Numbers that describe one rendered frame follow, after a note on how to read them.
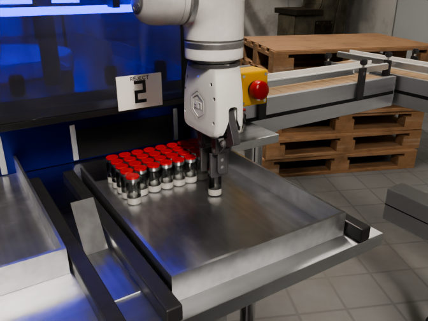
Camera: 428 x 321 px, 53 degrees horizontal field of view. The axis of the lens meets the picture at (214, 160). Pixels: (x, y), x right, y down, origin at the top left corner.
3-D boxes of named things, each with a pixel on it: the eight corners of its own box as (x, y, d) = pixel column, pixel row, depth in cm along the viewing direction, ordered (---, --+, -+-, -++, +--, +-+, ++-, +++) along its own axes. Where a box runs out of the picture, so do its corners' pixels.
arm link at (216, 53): (172, 37, 62) (172, 58, 64) (203, 44, 55) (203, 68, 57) (221, 34, 67) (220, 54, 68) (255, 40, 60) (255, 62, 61)
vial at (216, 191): (205, 192, 70) (204, 168, 69) (216, 189, 72) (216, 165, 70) (212, 197, 69) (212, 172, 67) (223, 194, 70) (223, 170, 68)
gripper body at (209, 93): (174, 51, 64) (176, 124, 68) (210, 62, 56) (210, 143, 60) (216, 48, 67) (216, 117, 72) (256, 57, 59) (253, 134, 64)
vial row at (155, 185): (120, 195, 70) (117, 169, 68) (214, 171, 78) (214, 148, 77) (125, 200, 68) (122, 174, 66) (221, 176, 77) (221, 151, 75)
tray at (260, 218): (82, 185, 73) (79, 167, 72) (213, 155, 86) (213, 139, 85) (172, 303, 47) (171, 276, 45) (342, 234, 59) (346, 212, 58)
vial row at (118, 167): (115, 190, 71) (113, 164, 70) (208, 167, 80) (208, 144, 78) (120, 195, 70) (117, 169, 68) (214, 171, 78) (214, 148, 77)
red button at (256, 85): (244, 99, 90) (244, 79, 88) (259, 96, 92) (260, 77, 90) (255, 102, 87) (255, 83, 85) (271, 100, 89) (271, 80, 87)
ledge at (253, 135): (199, 135, 104) (199, 127, 103) (242, 126, 110) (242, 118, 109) (231, 153, 93) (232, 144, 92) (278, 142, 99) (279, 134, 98)
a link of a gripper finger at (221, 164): (208, 135, 65) (208, 176, 67) (220, 142, 62) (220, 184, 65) (226, 132, 66) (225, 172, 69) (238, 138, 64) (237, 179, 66)
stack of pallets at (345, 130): (363, 131, 374) (377, 32, 343) (420, 167, 302) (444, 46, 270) (232, 139, 355) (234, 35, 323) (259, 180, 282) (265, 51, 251)
